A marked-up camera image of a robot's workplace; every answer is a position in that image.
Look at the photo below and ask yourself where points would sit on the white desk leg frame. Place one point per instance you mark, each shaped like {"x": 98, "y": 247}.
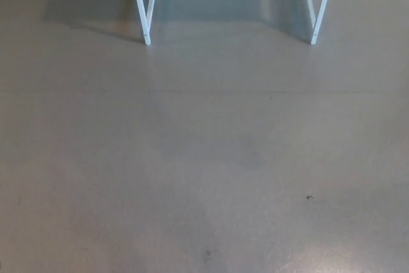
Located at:
{"x": 140, "y": 7}
{"x": 321, "y": 7}

